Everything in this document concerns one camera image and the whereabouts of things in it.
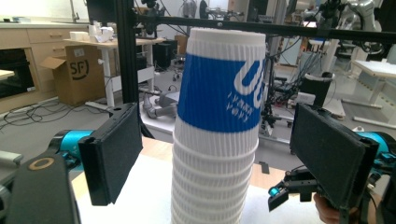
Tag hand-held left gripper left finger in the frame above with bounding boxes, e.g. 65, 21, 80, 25
78, 102, 144, 206

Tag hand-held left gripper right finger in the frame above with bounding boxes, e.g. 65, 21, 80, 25
289, 103, 380, 211

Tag blue banded paper cup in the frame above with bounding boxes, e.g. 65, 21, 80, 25
172, 27, 267, 157

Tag black bin with white liner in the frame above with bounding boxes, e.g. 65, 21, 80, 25
299, 72, 336, 107

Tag grey device on floor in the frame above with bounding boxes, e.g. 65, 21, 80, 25
142, 91, 181, 119

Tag printed cardboard box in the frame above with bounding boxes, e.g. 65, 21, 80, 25
39, 45, 107, 107

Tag white table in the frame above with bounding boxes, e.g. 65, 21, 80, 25
341, 59, 396, 131

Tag black box under table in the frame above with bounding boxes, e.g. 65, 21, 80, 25
152, 39, 178, 71

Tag white-legged wooden table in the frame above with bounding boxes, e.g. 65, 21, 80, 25
64, 36, 166, 112

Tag white paper items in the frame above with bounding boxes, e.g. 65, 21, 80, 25
88, 21, 115, 43

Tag black aluminium crossbeam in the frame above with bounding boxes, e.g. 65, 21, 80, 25
136, 15, 396, 45

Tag wooden cabinet row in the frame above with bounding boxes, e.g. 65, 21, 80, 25
0, 22, 94, 115

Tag black floor cables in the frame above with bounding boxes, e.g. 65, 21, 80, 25
0, 98, 95, 126

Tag black aluminium frame post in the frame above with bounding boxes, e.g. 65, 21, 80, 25
115, 0, 140, 105

